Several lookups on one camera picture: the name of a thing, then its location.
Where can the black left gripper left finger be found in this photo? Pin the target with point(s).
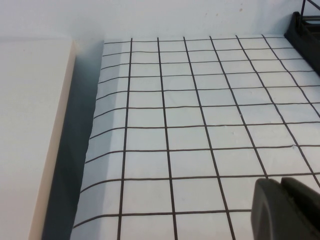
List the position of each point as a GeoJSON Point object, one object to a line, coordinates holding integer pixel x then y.
{"type": "Point", "coordinates": [275, 215]}

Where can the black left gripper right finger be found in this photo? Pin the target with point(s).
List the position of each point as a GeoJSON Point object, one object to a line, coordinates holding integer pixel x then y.
{"type": "Point", "coordinates": [303, 195]}

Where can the white black-grid table cloth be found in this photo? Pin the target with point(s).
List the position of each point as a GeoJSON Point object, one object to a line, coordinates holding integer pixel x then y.
{"type": "Point", "coordinates": [175, 125]}

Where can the black plastic drip tray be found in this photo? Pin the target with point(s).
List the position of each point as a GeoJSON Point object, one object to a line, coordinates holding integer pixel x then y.
{"type": "Point", "coordinates": [300, 37]}

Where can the white board with cream edge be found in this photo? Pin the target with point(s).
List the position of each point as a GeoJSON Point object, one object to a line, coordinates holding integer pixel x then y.
{"type": "Point", "coordinates": [27, 125]}

